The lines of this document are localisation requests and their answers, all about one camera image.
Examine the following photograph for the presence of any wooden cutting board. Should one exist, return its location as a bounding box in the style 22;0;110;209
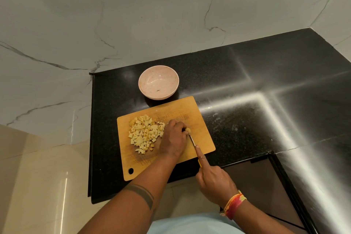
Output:
116;96;216;182

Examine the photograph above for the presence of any person's right hand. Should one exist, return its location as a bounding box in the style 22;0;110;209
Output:
195;145;239;207

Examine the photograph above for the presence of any red orange thread bracelet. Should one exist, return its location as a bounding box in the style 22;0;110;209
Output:
220;190;248;221

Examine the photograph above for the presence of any pink speckled bowl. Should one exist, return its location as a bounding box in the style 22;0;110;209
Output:
138;65;180;101

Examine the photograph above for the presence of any yellow handled kitchen knife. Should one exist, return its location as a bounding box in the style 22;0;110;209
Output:
187;133;204;169

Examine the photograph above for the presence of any person's left forearm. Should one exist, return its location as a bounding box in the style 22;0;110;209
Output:
78;154;179;234

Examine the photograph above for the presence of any pile of diced potato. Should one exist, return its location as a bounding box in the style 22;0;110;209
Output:
128;114;166;156

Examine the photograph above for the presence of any person's left hand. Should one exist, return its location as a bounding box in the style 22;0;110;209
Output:
159;119;190;159

